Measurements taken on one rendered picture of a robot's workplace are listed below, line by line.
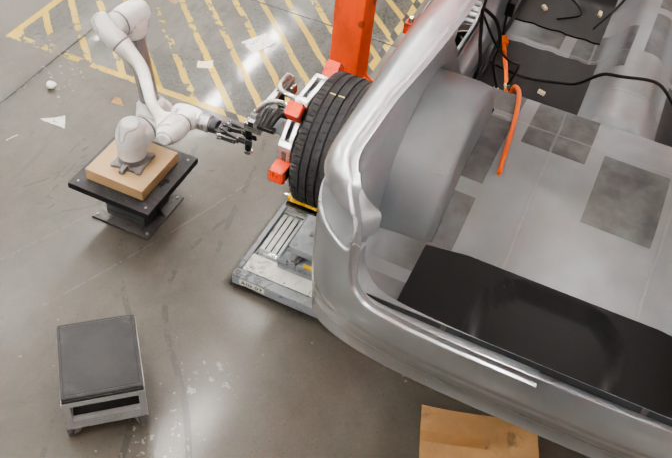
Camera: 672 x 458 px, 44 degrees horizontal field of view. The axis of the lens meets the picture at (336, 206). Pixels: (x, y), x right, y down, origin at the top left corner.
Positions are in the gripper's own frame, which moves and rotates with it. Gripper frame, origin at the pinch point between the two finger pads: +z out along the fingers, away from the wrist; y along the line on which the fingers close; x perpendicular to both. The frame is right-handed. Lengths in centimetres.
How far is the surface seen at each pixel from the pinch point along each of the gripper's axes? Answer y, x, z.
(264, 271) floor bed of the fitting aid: 14, -75, 18
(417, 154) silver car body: 13, 40, 86
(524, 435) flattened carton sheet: 38, -80, 170
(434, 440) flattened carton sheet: 59, -81, 133
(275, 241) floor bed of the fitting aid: -9, -77, 13
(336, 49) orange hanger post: -60, 22, 17
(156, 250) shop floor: 23, -83, -43
